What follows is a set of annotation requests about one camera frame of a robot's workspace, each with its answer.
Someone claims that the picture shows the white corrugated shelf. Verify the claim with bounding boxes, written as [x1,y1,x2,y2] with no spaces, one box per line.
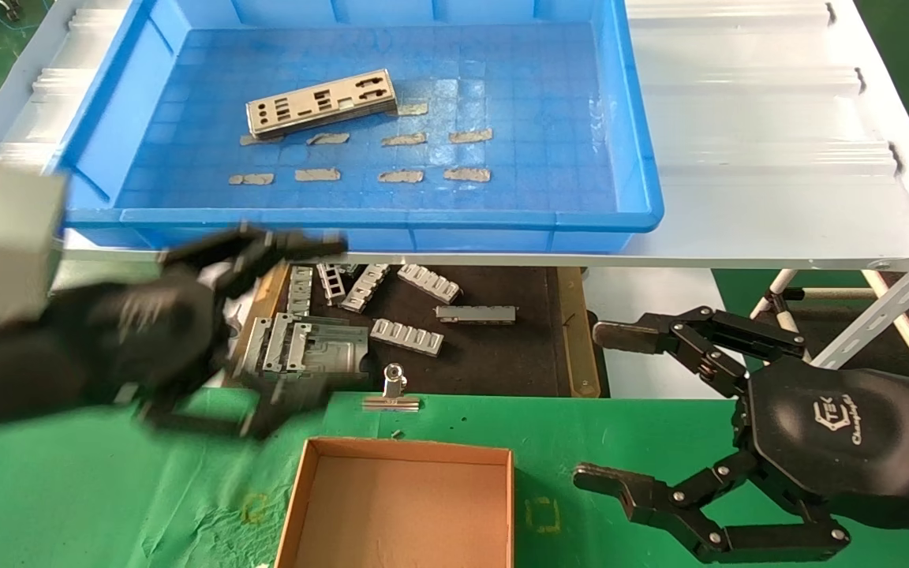
[0,0,909,273]

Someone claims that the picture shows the grey flat metal bar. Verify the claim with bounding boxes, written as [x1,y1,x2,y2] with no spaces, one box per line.
[435,305,518,325]

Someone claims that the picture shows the silver slotted shield plate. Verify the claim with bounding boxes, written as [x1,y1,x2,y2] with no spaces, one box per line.
[246,69,398,136]

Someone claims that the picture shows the green cloth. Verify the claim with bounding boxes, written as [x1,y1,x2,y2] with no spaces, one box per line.
[0,383,909,568]

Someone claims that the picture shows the grey slotted metal part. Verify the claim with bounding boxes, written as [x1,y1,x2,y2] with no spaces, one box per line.
[342,263,392,314]
[397,264,463,305]
[316,263,347,306]
[287,266,315,316]
[369,318,445,357]

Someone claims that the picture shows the grey metal bracket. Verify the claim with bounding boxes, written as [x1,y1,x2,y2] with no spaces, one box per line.
[263,313,297,372]
[240,316,271,379]

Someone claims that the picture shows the left wrist camera housing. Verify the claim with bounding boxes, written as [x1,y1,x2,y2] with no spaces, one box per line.
[0,162,69,328]

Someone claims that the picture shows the blue plastic tray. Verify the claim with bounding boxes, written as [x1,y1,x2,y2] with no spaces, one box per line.
[60,0,665,253]

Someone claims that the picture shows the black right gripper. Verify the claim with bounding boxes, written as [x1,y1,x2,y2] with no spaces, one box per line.
[573,306,909,564]

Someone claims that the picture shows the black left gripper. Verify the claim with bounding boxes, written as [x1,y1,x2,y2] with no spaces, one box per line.
[0,222,349,443]

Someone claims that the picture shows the white pipe rack black joints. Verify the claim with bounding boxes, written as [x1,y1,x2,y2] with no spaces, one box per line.
[735,268,885,372]

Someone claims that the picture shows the perforated steel angle brace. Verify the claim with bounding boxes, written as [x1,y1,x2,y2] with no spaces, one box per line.
[810,237,909,379]

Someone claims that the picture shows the silver binder clip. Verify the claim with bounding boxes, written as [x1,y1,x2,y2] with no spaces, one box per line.
[362,363,421,413]

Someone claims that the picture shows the wooden framed black tray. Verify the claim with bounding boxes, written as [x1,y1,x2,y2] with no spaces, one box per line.
[222,264,601,399]

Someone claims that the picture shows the large grey metal plate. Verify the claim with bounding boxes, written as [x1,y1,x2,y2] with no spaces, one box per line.
[239,316,370,389]

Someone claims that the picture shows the brown cardboard box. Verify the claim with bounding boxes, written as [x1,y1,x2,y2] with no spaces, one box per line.
[275,436,515,568]

